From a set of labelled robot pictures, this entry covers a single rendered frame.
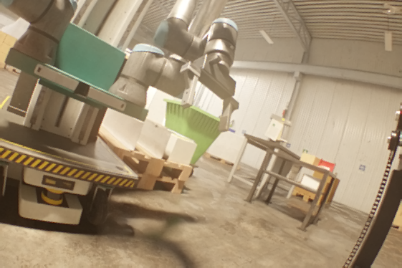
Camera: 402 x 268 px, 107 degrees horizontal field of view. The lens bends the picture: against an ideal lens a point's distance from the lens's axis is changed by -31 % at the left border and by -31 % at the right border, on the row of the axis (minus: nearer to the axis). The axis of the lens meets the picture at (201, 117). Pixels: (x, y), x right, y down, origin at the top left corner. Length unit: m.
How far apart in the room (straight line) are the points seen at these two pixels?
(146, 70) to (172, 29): 0.30
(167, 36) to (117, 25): 0.51
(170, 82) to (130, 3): 0.51
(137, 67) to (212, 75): 0.49
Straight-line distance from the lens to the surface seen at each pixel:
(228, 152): 6.94
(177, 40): 0.71
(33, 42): 0.84
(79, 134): 1.11
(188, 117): 2.53
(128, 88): 0.94
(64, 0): 0.88
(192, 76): 0.51
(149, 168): 1.74
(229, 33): 0.66
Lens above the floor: 0.60
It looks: 4 degrees up
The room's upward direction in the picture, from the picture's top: 22 degrees clockwise
